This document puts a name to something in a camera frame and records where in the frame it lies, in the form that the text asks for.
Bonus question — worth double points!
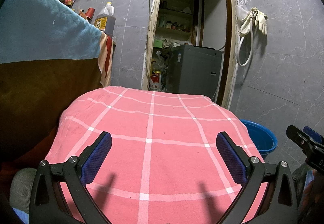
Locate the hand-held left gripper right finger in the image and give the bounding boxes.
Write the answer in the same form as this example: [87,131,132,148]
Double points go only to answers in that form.
[216,131,298,224]

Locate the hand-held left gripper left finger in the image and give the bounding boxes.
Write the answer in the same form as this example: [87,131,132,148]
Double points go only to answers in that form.
[29,131,112,224]

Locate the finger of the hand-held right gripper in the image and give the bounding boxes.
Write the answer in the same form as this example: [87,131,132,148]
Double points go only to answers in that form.
[302,126,324,140]
[286,124,315,150]

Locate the red cup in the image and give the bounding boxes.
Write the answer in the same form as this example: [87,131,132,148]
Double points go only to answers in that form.
[85,7,96,21]

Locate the white red plastic sack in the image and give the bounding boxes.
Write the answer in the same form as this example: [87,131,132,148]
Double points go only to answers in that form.
[148,72,162,92]

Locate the light blue towel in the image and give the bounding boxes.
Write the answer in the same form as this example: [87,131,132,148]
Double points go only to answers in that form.
[0,0,105,64]

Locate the white hose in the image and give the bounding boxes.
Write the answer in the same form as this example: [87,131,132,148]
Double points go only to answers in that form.
[237,11,254,66]

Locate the person's right hand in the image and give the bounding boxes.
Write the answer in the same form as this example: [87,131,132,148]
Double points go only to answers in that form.
[311,168,324,204]

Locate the pink checked cloth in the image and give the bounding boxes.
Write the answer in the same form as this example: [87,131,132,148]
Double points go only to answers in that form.
[45,86,269,224]

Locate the clear jug of dark oil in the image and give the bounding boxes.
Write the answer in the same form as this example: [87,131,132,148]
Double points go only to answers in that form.
[94,2,117,38]

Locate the blue plastic basin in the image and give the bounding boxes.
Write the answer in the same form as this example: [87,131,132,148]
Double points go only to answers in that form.
[239,119,277,160]

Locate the brown wooden cabinet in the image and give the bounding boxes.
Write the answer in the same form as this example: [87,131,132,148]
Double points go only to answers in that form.
[0,58,107,138]

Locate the wooden door frame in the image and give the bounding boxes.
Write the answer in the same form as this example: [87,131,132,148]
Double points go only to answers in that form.
[142,0,240,110]

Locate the wooden storage shelf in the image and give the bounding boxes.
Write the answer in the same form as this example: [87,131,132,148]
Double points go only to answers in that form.
[157,0,199,46]

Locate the clear plastic wall bag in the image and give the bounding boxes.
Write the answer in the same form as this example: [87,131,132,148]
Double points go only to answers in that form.
[237,0,250,20]

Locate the dark orange cloth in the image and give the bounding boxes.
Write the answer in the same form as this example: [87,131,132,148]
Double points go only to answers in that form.
[0,125,60,171]

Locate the cream rubber glove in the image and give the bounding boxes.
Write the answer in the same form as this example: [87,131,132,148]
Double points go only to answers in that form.
[254,10,268,35]
[239,7,256,37]

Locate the clear plastic bags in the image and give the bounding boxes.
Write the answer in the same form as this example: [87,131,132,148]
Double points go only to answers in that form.
[152,49,170,75]

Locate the red beige striped towel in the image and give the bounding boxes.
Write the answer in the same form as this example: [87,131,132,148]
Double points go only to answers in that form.
[97,31,114,88]

